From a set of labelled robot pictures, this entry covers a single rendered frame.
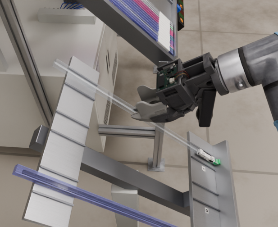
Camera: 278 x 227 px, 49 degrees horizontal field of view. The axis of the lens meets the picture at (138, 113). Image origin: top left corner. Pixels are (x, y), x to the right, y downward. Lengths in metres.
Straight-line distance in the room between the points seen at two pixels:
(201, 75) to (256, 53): 0.10
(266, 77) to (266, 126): 1.41
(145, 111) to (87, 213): 1.01
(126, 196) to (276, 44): 0.44
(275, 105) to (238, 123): 1.36
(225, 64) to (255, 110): 1.46
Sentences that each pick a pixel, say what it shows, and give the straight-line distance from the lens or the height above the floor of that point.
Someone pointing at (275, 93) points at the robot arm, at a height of 1.09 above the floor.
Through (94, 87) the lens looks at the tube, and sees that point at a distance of 0.61.
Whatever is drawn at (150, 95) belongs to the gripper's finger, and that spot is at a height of 0.97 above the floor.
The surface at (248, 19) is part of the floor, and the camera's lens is 2.73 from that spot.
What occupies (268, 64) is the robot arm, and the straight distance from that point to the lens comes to 0.55.
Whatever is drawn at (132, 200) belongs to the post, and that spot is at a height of 0.78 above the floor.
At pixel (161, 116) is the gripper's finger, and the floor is 0.97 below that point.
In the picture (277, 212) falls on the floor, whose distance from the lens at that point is 1.69.
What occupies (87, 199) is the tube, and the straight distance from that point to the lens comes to 0.52.
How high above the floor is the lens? 1.46
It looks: 52 degrees down
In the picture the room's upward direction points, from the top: straight up
